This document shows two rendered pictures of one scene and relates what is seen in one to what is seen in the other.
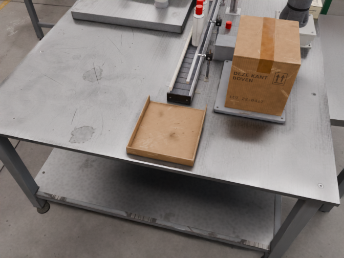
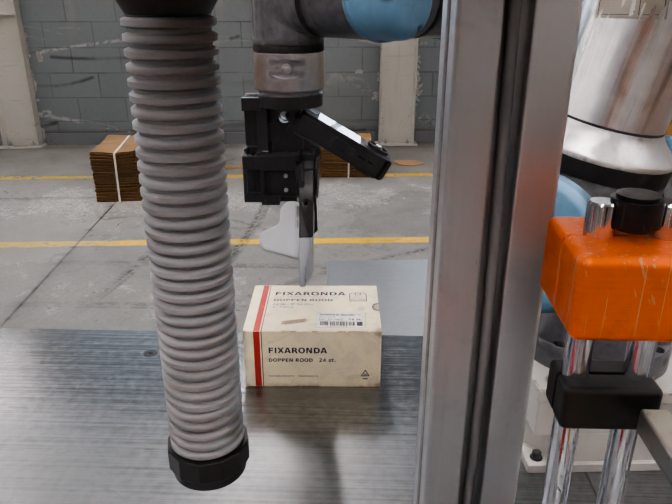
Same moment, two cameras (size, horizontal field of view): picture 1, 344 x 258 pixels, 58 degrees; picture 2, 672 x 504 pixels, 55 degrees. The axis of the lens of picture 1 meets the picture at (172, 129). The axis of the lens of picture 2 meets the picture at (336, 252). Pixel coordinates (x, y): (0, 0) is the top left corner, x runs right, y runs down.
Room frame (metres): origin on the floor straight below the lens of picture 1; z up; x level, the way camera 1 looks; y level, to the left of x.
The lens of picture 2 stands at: (1.93, -0.13, 1.27)
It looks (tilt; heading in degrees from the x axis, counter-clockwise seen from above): 22 degrees down; 258
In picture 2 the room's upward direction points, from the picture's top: straight up
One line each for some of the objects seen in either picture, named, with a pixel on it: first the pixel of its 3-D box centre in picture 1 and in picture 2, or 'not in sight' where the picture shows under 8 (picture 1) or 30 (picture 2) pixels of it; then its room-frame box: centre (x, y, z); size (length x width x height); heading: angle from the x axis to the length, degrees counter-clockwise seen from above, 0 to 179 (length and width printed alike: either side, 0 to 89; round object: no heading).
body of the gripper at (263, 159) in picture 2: not in sight; (284, 147); (1.84, -0.84, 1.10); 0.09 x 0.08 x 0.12; 168
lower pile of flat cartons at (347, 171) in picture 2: not in sight; (328, 154); (1.02, -4.78, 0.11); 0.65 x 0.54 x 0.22; 167
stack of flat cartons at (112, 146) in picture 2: not in sight; (150, 165); (2.29, -4.49, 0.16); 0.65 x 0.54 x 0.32; 175
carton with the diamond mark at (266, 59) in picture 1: (260, 64); not in sight; (1.07, -0.38, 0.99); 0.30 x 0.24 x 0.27; 167
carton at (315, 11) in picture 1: (308, 5); (314, 333); (1.81, -0.83, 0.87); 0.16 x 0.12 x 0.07; 168
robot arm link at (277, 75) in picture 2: not in sight; (289, 73); (1.83, -0.84, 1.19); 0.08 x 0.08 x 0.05
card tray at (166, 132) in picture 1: (169, 127); not in sight; (0.83, 0.01, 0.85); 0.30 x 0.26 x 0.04; 166
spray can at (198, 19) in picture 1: (197, 26); not in sight; (1.38, -0.13, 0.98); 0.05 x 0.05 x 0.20
